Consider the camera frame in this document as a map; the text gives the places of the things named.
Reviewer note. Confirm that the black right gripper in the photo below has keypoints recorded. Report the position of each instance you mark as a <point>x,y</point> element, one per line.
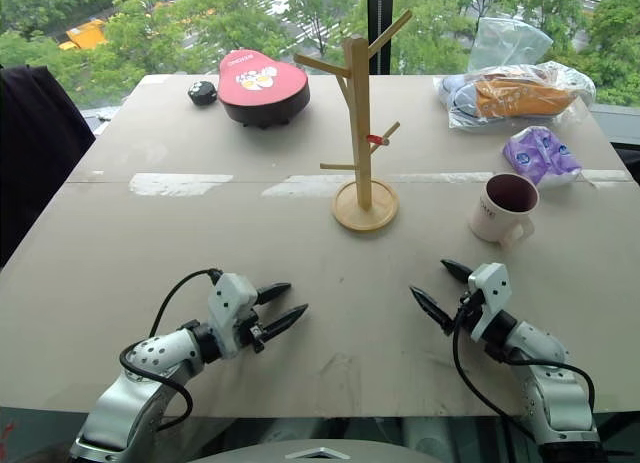
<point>469,309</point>

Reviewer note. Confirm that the black chair back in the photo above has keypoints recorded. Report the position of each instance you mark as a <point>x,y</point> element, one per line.
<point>35,158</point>

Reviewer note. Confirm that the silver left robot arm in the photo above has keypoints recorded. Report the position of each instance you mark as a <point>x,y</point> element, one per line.
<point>150,354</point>

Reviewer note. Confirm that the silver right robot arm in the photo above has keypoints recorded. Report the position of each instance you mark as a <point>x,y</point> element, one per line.
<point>542,353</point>

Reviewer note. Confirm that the white mug with dark inside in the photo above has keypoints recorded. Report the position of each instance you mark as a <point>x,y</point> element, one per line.
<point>492,219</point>

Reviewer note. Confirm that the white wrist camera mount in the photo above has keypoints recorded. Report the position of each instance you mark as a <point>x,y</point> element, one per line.
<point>492,288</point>
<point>230,294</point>

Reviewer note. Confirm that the red tape marker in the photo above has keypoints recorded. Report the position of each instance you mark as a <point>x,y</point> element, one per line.
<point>376,139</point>

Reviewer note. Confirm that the yellow vehicle outside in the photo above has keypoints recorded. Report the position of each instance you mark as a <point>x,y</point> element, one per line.
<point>85,35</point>

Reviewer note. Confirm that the small black round object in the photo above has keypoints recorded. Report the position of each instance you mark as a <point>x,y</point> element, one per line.
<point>201,94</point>

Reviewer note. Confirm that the wooden mug tree stand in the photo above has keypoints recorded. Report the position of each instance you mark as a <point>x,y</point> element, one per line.
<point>361,133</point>

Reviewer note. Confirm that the purple tissue pack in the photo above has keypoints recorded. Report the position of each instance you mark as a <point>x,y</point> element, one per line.
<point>542,158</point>

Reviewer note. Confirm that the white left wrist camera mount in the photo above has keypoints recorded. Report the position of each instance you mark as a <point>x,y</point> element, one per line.
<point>230,294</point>

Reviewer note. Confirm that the red-topped heart-shaped box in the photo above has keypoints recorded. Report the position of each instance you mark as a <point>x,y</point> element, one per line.
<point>262,85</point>

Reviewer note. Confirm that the plastic bag with orange item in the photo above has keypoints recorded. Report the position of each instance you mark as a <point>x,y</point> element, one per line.
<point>520,100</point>

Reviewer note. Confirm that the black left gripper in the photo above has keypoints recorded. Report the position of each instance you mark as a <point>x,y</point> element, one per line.
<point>253,331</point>

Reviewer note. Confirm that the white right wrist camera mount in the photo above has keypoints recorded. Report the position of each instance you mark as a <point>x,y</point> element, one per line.
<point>492,288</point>

